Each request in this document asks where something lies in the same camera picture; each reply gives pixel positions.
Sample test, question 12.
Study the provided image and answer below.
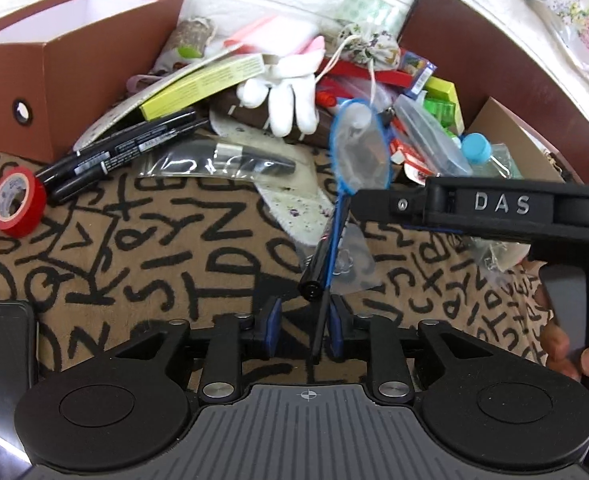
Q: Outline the pink zip bag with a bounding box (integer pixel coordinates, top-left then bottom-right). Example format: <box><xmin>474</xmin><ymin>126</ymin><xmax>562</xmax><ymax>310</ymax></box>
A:
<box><xmin>224</xmin><ymin>14</ymin><xmax>321</xmax><ymax>57</ymax></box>

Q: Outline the blue hand net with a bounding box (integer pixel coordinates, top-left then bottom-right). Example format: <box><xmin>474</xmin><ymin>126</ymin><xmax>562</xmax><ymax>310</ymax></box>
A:
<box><xmin>311</xmin><ymin>100</ymin><xmax>393</xmax><ymax>363</ymax></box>

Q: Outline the clear plastic bottle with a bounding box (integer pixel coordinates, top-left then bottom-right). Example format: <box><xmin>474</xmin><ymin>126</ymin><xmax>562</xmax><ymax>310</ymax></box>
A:
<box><xmin>391</xmin><ymin>94</ymin><xmax>475</xmax><ymax>177</ymax></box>

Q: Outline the grey pouch with green tag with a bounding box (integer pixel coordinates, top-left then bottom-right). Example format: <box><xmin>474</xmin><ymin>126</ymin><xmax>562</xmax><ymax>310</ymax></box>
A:
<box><xmin>155</xmin><ymin>16</ymin><xmax>218</xmax><ymax>77</ymax></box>

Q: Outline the lime green box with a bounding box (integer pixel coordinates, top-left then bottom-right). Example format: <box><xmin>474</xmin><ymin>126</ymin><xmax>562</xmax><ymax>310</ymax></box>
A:
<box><xmin>423</xmin><ymin>76</ymin><xmax>463</xmax><ymax>133</ymax></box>

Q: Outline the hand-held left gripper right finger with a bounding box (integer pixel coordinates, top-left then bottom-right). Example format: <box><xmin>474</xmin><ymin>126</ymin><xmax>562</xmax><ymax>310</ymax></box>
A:
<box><xmin>330</xmin><ymin>296</ymin><xmax>492</xmax><ymax>405</ymax></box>

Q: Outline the colourful blue-edged packet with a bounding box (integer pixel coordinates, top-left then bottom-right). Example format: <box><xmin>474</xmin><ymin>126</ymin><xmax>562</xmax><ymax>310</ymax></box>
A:
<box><xmin>398</xmin><ymin>49</ymin><xmax>438</xmax><ymax>99</ymax></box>

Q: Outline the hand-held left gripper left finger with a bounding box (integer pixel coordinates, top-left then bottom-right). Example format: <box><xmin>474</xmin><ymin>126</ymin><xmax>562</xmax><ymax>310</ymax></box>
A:
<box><xmin>117</xmin><ymin>297</ymin><xmax>282</xmax><ymax>405</ymax></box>

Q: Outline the white glove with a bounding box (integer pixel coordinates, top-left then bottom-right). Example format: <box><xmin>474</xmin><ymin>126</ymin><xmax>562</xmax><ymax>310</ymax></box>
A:
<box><xmin>237</xmin><ymin>52</ymin><xmax>326</xmax><ymax>137</ymax></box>

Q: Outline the blue-capped clear bottle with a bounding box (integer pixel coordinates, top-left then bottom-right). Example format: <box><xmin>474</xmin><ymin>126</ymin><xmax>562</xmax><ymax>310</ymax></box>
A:
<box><xmin>461</xmin><ymin>132</ymin><xmax>507</xmax><ymax>168</ymax></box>

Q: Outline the floral drawstring pouch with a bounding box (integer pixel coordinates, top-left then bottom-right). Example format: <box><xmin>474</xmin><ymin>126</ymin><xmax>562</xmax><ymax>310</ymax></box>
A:
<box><xmin>333</xmin><ymin>22</ymin><xmax>401</xmax><ymax>69</ymax></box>

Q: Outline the black marker pen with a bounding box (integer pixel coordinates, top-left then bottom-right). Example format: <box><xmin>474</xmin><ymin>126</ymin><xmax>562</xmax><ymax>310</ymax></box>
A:
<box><xmin>72</xmin><ymin>106</ymin><xmax>198</xmax><ymax>157</ymax></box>
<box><xmin>48</xmin><ymin>155</ymin><xmax>150</xmax><ymax>206</ymax></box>
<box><xmin>34</xmin><ymin>119</ymin><xmax>210</xmax><ymax>183</ymax></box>
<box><xmin>297</xmin><ymin>195</ymin><xmax>351</xmax><ymax>303</ymax></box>

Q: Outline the red and white packet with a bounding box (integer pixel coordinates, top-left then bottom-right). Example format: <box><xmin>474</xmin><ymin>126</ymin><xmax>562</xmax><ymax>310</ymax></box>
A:
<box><xmin>388</xmin><ymin>137</ymin><xmax>432</xmax><ymax>184</ymax></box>

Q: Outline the letter-printed blanket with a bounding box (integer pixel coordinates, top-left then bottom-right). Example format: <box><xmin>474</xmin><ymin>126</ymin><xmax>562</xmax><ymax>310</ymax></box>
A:
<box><xmin>0</xmin><ymin>127</ymin><xmax>575</xmax><ymax>386</ymax></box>

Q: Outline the grey patterned notebook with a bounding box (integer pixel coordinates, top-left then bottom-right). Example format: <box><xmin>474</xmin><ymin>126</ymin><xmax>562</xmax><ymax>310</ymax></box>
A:
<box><xmin>73</xmin><ymin>42</ymin><xmax>246</xmax><ymax>153</ymax></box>

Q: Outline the white round disc package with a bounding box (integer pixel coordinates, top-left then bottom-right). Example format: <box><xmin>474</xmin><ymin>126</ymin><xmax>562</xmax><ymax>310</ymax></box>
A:
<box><xmin>208</xmin><ymin>110</ymin><xmax>336</xmax><ymax>252</ymax></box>

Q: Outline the green patterned tape roll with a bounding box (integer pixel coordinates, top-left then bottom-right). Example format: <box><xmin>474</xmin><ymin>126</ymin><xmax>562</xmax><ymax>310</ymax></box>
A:
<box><xmin>337</xmin><ymin>0</ymin><xmax>406</xmax><ymax>36</ymax></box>

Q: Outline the brown pouch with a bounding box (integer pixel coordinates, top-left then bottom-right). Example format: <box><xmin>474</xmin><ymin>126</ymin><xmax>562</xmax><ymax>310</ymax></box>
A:
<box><xmin>209</xmin><ymin>89</ymin><xmax>336</xmax><ymax>149</ymax></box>

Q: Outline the red flat box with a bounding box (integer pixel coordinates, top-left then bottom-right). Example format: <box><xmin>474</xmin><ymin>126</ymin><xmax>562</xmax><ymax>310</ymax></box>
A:
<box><xmin>318</xmin><ymin>57</ymin><xmax>426</xmax><ymax>90</ymax></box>

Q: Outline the green plastic packet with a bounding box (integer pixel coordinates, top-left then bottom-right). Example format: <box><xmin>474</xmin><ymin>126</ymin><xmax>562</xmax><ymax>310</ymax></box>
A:
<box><xmin>488</xmin><ymin>142</ymin><xmax>524</xmax><ymax>179</ymax></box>

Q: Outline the black phone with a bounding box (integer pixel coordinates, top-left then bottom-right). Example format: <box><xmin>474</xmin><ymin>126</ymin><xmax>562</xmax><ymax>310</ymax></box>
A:
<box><xmin>0</xmin><ymin>300</ymin><xmax>39</xmax><ymax>441</ymax></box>

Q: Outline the clear bag with small clips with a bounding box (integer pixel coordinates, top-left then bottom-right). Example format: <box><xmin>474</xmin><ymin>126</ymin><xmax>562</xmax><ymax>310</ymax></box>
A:
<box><xmin>297</xmin><ymin>220</ymin><xmax>376</xmax><ymax>296</ymax></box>

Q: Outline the clear bag with black pen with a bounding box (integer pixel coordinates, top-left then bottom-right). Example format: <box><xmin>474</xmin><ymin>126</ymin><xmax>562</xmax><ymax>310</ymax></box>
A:
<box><xmin>143</xmin><ymin>139</ymin><xmax>296</xmax><ymax>182</ymax></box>

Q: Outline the yellow-green flat box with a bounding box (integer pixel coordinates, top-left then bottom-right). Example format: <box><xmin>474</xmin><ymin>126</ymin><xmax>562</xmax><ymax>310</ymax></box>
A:
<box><xmin>139</xmin><ymin>54</ymin><xmax>266</xmax><ymax>122</ymax></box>

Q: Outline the brown cardboard box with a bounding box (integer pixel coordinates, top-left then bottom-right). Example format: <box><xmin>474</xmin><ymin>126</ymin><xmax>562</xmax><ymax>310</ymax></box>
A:
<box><xmin>0</xmin><ymin>0</ymin><xmax>188</xmax><ymax>163</ymax></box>

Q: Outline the brown chair back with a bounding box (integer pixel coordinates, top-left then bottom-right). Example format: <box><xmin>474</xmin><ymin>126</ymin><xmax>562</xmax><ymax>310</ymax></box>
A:
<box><xmin>398</xmin><ymin>0</ymin><xmax>589</xmax><ymax>186</ymax></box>

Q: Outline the cardboard piece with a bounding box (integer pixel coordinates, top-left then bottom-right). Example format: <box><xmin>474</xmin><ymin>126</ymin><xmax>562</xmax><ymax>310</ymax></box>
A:
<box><xmin>467</xmin><ymin>96</ymin><xmax>566</xmax><ymax>184</ymax></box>

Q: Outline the red tape roll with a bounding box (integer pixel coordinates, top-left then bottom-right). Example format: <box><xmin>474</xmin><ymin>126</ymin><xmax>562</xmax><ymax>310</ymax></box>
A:
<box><xmin>0</xmin><ymin>165</ymin><xmax>49</xmax><ymax>239</ymax></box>

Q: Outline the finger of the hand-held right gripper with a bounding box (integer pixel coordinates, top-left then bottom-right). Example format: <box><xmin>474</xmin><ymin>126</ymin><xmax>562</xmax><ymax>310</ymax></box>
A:
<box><xmin>351</xmin><ymin>186</ymin><xmax>470</xmax><ymax>234</ymax></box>

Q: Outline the crumpled clear plastic bag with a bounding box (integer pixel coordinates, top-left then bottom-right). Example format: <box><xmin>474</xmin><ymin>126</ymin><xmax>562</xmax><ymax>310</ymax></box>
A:
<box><xmin>471</xmin><ymin>237</ymin><xmax>531</xmax><ymax>273</ymax></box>

